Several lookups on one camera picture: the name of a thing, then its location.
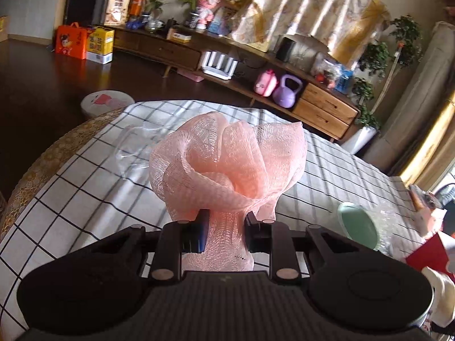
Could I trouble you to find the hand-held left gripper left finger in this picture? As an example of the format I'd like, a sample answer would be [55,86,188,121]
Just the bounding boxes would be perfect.
[83,209,211,286]

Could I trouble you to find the crinkled clear plastic wrap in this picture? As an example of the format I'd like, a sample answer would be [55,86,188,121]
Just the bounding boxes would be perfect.
[370,208,409,258]

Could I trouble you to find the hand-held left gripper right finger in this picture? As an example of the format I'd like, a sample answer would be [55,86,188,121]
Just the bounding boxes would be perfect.
[243,211,367,286]

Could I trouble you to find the pink doll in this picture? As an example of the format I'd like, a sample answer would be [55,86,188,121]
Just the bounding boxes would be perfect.
[195,0,222,30]

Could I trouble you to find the wooden tv cabinet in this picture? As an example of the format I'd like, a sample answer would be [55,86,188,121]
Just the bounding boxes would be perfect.
[112,24,361,143]

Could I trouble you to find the yellow white carton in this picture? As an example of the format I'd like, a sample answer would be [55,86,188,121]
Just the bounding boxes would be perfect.
[85,26,115,65]

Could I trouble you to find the orange gift box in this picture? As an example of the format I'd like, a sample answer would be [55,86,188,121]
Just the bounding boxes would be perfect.
[54,22,88,61]

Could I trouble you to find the gold patterned table cover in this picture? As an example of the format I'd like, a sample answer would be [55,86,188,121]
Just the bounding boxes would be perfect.
[0,108,126,237]

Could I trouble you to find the round white stool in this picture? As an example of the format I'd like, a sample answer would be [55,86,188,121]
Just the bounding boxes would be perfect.
[80,90,135,122]

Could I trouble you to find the white router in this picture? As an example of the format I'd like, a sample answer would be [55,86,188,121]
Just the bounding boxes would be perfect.
[200,50,239,79]

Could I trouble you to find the pink mesh bath sponge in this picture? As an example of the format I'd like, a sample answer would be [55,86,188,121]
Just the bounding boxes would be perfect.
[149,111,308,272]

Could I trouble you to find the black white checked cloth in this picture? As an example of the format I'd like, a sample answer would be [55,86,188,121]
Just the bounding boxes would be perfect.
[0,100,427,332]

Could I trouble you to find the clear bag of snacks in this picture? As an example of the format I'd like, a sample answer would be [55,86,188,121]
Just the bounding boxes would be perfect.
[312,55,355,95]

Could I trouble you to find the green round lid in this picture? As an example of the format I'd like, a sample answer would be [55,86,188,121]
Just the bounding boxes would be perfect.
[337,202,379,251]

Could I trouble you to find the cream printed gift box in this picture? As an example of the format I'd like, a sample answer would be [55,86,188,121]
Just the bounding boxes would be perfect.
[104,0,131,26]

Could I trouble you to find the grey cardboard box red outside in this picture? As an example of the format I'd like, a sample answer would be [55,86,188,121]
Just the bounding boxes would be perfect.
[405,231,455,285]

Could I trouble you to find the green potted tree white pot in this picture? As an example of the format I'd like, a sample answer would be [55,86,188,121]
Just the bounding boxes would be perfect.
[342,15,424,155]

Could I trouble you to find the small green plant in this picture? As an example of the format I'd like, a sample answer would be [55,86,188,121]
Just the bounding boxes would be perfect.
[144,0,176,31]

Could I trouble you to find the small yellow box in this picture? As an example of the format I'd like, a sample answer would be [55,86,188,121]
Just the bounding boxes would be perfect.
[167,27,192,43]

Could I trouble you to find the printed cream curtain cloth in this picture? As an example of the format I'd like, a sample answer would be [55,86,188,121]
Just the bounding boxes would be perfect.
[230,0,392,65]

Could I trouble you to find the black speaker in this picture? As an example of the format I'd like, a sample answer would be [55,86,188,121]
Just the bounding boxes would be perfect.
[276,37,298,63]

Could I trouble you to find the yellow curtain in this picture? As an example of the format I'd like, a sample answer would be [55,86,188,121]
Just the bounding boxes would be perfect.
[401,92,455,186]

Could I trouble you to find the purple kettlebell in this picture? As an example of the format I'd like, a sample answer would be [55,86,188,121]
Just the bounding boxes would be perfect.
[272,74,304,109]

